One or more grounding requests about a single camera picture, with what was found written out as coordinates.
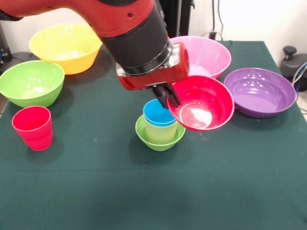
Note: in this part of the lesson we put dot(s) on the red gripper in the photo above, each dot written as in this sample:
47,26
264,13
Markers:
156,79

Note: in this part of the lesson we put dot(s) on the blue cup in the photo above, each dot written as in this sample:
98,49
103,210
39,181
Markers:
153,115

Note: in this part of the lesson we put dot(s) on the small red bowl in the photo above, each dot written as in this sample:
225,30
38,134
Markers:
204,103

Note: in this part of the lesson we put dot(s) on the yellow cup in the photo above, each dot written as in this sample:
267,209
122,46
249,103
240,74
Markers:
160,134

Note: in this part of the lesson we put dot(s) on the small green bowl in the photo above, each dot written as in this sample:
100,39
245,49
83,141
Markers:
160,146

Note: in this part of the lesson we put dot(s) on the large green bowl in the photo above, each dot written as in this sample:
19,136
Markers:
28,83

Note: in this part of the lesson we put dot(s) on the large pink bowl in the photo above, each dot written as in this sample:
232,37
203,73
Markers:
206,52

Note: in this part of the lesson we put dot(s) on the purple bowl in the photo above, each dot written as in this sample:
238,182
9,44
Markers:
259,93

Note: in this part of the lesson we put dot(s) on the dark green tablecloth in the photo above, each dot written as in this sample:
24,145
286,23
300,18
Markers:
120,191

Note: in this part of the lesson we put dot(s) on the large yellow bowl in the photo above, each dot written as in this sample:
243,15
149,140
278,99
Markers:
67,43

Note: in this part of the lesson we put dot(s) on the black equipment box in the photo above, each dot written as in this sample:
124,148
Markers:
4,52

